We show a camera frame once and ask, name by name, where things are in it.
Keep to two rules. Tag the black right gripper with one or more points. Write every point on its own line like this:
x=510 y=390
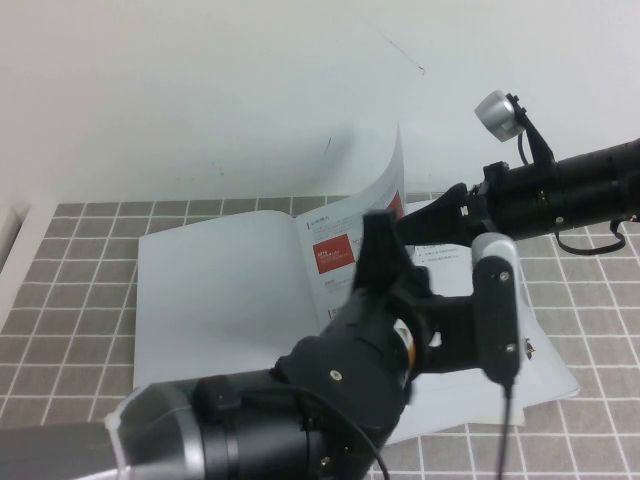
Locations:
x=490 y=205

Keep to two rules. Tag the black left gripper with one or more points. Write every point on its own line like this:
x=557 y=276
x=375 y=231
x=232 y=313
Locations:
x=395 y=300

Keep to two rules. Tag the white brochure book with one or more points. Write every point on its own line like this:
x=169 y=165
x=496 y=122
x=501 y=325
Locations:
x=225 y=275

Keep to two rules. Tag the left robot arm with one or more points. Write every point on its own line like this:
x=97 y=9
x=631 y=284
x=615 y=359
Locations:
x=150 y=435

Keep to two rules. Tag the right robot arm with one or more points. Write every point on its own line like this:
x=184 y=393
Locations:
x=590 y=190

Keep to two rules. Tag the grey checked tablecloth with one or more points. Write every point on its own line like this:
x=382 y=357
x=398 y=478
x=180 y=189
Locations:
x=75 y=300

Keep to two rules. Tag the white side board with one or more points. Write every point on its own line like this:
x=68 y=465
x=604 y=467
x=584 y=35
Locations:
x=7 y=240

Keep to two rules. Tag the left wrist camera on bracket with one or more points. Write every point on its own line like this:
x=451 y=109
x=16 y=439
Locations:
x=495 y=310

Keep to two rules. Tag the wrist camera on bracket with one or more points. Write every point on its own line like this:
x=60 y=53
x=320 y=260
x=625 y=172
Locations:
x=495 y=310
x=492 y=115

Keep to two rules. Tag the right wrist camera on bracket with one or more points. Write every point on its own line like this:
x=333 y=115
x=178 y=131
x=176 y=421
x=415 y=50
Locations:
x=492 y=115

